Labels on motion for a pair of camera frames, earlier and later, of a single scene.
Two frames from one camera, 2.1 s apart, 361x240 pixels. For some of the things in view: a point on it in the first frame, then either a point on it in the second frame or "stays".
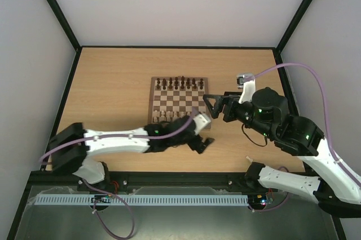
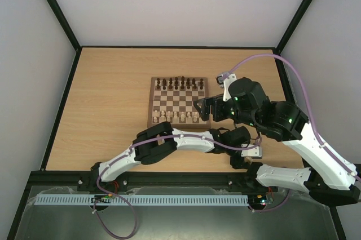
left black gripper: [194, 145] -> [238, 163]
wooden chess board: [171, 97] stays
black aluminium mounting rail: [122, 182] stays
